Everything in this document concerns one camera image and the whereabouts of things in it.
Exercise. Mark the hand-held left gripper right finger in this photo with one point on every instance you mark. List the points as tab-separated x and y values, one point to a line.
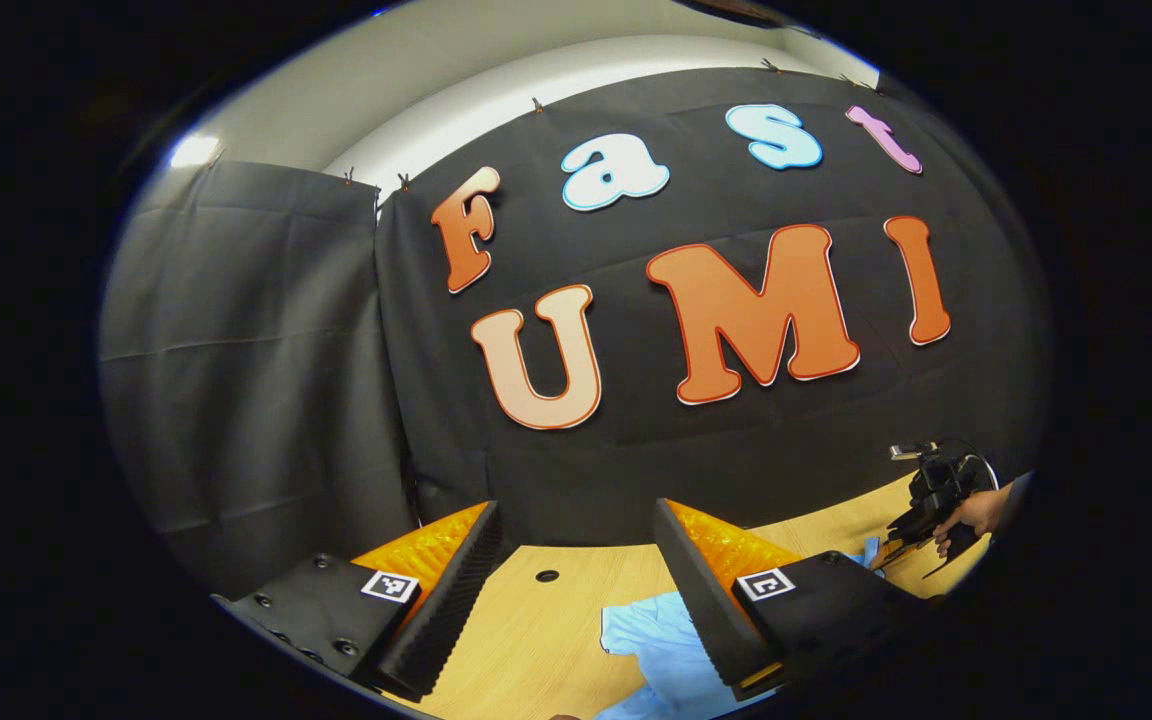
698	600

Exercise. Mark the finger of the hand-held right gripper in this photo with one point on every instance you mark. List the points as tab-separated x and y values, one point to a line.
904	538

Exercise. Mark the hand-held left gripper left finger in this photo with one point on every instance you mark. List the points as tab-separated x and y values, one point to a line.
456	600

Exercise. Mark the light blue T-shirt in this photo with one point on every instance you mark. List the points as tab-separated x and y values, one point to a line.
666	650

